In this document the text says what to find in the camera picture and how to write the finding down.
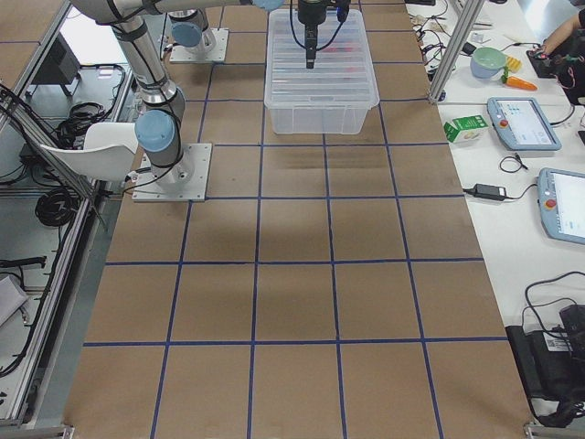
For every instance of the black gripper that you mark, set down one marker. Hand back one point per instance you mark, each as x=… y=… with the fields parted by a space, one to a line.
x=311 y=12

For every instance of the clear plastic box lid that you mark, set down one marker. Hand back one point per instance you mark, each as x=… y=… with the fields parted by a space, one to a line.
x=342 y=75

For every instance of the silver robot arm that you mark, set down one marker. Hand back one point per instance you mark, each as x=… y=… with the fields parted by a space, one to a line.
x=158 y=130
x=190 y=29

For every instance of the clear plastic storage box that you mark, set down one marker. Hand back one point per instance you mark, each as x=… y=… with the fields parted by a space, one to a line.
x=318 y=120

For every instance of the green and blue bowl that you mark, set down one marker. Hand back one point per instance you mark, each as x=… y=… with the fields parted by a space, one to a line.
x=486 y=62

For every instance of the green white carton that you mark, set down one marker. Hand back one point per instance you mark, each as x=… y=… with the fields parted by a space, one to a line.
x=465 y=129

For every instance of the toy carrot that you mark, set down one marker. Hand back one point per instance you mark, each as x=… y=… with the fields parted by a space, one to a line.
x=517 y=83

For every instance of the yellow toy corn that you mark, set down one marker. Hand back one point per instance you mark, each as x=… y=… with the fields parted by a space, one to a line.
x=513 y=65

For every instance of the far teach pendant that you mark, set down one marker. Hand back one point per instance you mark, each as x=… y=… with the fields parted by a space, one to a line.
x=521 y=125

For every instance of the teach pendant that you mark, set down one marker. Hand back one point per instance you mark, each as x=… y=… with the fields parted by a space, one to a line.
x=561 y=204
x=521 y=125

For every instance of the white plastic chair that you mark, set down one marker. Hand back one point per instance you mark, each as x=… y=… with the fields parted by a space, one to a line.
x=107 y=154

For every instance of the black power adapter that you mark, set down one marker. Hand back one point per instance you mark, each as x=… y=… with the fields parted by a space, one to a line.
x=489 y=192

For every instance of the brown grid table mat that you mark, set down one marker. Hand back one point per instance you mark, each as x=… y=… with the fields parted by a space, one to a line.
x=331 y=286

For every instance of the near teach pendant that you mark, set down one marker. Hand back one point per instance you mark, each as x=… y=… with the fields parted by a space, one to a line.
x=561 y=204

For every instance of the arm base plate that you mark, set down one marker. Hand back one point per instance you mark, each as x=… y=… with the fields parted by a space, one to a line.
x=187 y=180
x=182 y=55

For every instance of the aluminium frame post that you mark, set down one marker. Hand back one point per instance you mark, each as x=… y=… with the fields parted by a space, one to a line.
x=460 y=33

